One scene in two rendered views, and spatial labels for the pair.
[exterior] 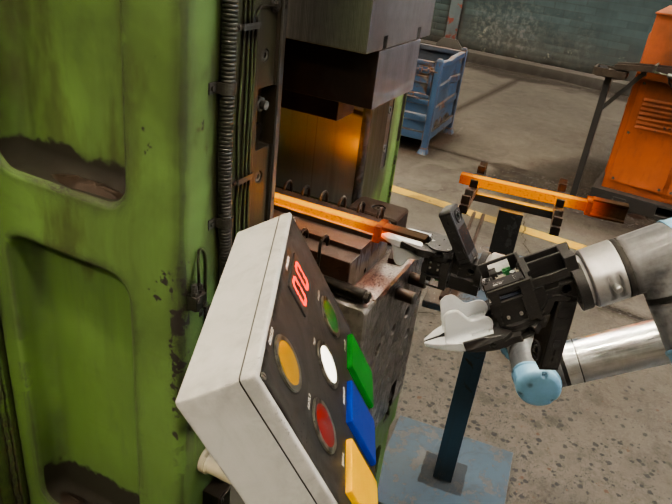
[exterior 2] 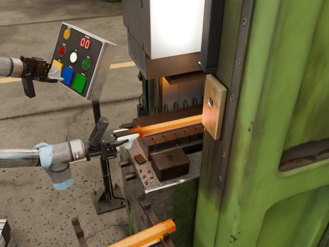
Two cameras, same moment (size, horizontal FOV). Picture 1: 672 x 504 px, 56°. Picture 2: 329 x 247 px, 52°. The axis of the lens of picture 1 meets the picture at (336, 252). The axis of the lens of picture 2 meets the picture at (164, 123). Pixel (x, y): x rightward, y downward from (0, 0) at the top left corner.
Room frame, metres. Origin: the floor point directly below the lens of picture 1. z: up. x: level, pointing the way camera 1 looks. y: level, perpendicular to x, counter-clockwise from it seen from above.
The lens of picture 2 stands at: (1.95, -0.74, 1.82)
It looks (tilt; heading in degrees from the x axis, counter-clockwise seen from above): 37 degrees down; 135
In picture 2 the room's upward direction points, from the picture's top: 1 degrees clockwise
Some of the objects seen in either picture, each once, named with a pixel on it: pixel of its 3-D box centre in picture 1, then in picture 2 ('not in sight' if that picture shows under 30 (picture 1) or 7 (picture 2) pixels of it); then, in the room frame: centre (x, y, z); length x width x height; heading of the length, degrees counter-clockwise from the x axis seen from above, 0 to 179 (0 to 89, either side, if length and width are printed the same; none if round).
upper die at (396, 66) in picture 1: (293, 50); (193, 44); (1.22, 0.12, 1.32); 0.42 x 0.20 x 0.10; 67
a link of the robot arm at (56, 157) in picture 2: not in sight; (56, 155); (1.03, -0.38, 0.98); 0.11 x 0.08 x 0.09; 67
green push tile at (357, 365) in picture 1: (357, 371); (80, 83); (0.69, -0.05, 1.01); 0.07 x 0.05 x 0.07; 2
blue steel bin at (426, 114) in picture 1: (379, 85); not in sight; (5.34, -0.19, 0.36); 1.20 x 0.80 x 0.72; 68
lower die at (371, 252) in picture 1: (280, 224); (187, 125); (1.22, 0.12, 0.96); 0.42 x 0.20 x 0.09; 67
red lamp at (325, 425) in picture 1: (324, 425); (61, 51); (0.49, -0.01, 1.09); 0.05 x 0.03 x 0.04; 157
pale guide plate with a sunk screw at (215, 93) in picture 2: not in sight; (213, 107); (1.48, -0.07, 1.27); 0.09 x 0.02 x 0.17; 157
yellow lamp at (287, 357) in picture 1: (288, 363); (66, 34); (0.49, 0.03, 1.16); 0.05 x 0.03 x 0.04; 157
